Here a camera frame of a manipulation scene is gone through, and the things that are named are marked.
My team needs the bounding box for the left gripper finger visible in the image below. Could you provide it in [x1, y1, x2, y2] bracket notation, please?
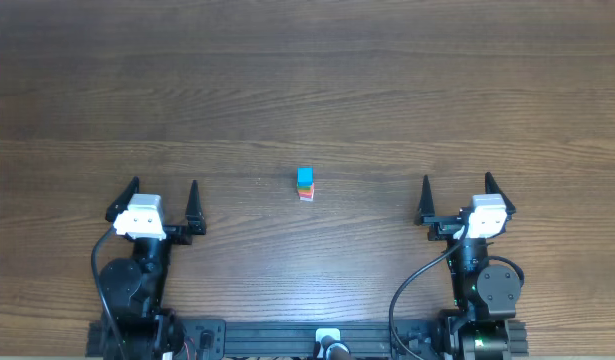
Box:
[104, 176, 141, 223]
[184, 179, 208, 236]

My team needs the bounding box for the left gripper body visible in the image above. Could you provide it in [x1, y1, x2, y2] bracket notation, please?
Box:
[162, 223, 199, 246]

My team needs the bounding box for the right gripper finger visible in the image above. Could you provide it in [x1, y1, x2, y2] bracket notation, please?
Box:
[483, 171, 517, 217]
[414, 174, 437, 226]

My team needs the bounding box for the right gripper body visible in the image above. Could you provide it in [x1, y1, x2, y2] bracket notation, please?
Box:
[421, 214, 464, 242]

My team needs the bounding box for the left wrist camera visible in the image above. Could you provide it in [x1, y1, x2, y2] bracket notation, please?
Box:
[112, 193, 167, 241]

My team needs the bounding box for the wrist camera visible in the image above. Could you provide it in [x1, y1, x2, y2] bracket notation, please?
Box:
[459, 193, 508, 239]
[112, 193, 167, 241]

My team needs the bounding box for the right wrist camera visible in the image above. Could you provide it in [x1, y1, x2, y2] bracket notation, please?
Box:
[459, 193, 508, 239]

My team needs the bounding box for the mounting rail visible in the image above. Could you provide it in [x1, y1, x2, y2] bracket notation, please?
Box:
[86, 318, 531, 360]

